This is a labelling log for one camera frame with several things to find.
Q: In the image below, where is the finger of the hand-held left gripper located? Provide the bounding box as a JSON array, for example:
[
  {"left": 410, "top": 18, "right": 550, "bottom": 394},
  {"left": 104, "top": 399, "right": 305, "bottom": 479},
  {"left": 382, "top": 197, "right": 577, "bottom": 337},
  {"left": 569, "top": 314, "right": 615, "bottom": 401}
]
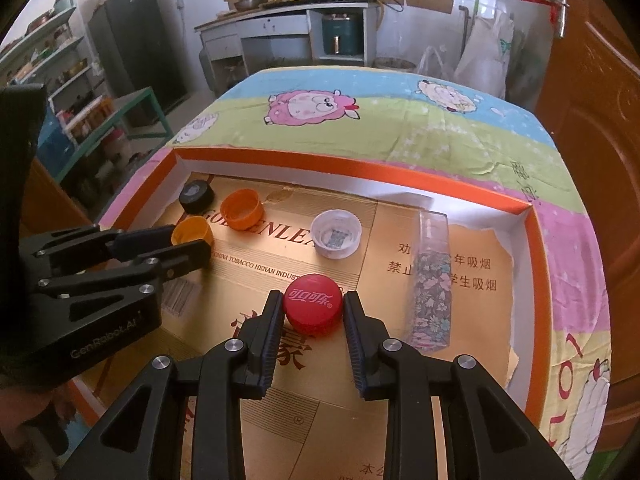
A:
[
  {"left": 19, "top": 224, "right": 177, "bottom": 273},
  {"left": 36, "top": 238, "right": 212, "bottom": 330}
]

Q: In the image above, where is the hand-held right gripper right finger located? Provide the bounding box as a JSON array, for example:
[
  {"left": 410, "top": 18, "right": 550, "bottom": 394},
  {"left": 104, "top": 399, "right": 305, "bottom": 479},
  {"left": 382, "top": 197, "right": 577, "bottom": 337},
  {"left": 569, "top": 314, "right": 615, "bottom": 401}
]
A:
[{"left": 342, "top": 289, "right": 576, "bottom": 480}]

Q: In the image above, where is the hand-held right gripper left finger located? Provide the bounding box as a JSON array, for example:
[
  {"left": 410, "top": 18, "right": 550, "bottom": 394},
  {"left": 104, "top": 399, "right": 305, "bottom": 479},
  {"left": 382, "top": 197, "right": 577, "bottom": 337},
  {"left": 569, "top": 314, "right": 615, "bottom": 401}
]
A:
[{"left": 55, "top": 289, "right": 287, "bottom": 480}]

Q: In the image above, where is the orange bottle cap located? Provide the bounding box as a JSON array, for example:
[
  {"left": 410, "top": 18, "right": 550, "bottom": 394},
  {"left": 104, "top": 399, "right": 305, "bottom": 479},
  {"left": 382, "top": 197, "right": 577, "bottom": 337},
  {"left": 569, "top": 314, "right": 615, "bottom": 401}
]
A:
[
  {"left": 220, "top": 189, "right": 264, "bottom": 230},
  {"left": 170, "top": 216, "right": 216, "bottom": 256}
]

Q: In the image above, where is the black bottle cap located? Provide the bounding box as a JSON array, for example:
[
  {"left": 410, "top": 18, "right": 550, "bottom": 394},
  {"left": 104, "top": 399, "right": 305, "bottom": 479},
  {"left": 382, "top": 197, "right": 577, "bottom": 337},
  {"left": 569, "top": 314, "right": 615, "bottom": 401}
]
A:
[{"left": 178, "top": 180, "right": 217, "bottom": 214}]

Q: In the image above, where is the red bottle cap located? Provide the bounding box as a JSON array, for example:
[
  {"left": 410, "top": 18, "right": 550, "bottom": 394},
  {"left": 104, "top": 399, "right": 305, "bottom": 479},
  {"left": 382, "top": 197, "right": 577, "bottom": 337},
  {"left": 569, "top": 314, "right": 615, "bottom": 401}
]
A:
[{"left": 282, "top": 274, "right": 345, "bottom": 337}]

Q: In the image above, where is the clear floral tube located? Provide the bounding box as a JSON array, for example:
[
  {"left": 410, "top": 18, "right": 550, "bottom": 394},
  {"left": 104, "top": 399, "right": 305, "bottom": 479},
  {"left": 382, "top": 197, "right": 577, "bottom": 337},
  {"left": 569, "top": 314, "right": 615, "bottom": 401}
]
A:
[{"left": 407, "top": 210, "right": 453, "bottom": 352}]

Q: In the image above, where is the white bottle cap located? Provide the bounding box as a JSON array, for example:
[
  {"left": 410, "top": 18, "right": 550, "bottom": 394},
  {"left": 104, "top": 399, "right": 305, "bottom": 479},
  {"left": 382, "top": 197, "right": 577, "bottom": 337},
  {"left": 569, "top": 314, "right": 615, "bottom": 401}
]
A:
[{"left": 311, "top": 208, "right": 363, "bottom": 259}]

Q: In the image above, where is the shallow orange-rimmed cardboard box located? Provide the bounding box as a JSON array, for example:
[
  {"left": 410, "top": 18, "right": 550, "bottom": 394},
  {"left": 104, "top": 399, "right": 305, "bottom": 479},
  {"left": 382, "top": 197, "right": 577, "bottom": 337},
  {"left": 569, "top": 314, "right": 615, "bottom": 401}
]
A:
[{"left": 70, "top": 146, "right": 553, "bottom": 480}]

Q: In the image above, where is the person's left forearm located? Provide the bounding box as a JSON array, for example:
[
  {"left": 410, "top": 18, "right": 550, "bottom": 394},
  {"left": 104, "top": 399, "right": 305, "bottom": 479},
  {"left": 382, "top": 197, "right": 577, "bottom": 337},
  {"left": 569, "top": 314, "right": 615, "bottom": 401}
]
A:
[{"left": 0, "top": 385, "right": 71, "bottom": 461}]

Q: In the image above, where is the gold cardboard liner sheet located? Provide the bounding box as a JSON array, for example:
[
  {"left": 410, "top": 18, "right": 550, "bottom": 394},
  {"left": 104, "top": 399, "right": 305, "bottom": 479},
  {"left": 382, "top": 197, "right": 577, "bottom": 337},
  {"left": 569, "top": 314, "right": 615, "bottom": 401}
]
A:
[{"left": 165, "top": 175, "right": 521, "bottom": 480}]

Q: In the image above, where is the blue plastic crate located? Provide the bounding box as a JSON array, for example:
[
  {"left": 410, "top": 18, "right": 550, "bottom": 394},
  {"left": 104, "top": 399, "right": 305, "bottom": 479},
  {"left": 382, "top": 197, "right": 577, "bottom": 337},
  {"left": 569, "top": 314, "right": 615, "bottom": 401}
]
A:
[{"left": 37, "top": 110, "right": 76, "bottom": 161}]

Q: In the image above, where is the dark refrigerator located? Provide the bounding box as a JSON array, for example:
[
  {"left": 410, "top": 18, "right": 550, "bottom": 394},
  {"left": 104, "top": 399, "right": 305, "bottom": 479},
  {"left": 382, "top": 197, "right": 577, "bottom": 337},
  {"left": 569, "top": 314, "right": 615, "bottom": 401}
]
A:
[{"left": 87, "top": 0, "right": 188, "bottom": 111}]

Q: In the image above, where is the metal shelf rack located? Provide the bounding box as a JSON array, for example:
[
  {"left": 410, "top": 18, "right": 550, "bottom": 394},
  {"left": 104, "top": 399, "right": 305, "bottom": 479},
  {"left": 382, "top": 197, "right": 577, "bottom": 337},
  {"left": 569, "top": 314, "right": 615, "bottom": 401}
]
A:
[{"left": 0, "top": 0, "right": 108, "bottom": 161}]

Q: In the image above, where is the grey kitchen counter cabinet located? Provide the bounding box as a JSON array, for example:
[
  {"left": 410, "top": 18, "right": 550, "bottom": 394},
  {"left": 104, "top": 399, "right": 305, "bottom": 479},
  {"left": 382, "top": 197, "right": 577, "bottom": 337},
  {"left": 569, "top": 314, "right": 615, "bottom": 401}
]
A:
[{"left": 194, "top": 0, "right": 383, "bottom": 98}]

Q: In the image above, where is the green air fryer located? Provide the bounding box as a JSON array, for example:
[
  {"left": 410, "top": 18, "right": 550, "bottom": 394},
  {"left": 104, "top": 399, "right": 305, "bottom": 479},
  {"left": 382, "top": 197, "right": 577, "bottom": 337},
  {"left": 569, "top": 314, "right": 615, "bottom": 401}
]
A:
[{"left": 321, "top": 12, "right": 362, "bottom": 56}]

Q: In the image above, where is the round bucket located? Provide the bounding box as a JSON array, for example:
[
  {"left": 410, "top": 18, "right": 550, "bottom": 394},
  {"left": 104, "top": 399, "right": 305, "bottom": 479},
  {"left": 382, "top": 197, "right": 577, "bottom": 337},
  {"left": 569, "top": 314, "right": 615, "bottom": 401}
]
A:
[{"left": 375, "top": 57, "right": 417, "bottom": 72}]

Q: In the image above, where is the small white plastic bag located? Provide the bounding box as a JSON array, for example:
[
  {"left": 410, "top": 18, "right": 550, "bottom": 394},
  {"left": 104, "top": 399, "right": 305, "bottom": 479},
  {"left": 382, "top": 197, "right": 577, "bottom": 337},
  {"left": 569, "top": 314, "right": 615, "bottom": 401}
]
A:
[{"left": 415, "top": 45, "right": 456, "bottom": 81}]

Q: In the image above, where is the large white plastic sack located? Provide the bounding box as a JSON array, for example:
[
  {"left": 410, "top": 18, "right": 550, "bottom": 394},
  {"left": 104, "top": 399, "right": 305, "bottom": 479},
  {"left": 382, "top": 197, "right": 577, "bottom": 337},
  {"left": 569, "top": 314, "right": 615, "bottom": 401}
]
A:
[{"left": 452, "top": 2, "right": 516, "bottom": 98}]

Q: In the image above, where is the brown wooden door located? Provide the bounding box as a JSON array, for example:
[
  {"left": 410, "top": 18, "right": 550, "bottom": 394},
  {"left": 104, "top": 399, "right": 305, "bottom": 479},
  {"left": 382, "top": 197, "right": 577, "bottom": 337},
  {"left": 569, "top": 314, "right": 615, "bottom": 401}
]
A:
[{"left": 520, "top": 0, "right": 640, "bottom": 451}]

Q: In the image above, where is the dark bent pole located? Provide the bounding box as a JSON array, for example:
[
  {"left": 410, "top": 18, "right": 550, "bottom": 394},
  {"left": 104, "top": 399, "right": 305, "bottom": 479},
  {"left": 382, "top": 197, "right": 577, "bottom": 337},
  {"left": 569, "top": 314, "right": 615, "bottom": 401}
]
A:
[{"left": 457, "top": 4, "right": 473, "bottom": 61}]

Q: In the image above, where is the green metal frame stool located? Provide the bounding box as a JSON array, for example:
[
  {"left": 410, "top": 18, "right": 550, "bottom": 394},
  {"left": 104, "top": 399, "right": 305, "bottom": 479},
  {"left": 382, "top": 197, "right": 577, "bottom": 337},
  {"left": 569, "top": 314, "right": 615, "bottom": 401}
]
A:
[{"left": 50, "top": 86, "right": 176, "bottom": 186}]

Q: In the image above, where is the silver door handle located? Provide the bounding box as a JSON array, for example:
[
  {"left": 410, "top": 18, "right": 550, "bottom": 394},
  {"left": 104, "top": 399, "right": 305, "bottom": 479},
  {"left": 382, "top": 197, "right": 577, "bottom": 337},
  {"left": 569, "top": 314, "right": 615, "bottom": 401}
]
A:
[{"left": 547, "top": 0, "right": 571, "bottom": 38}]

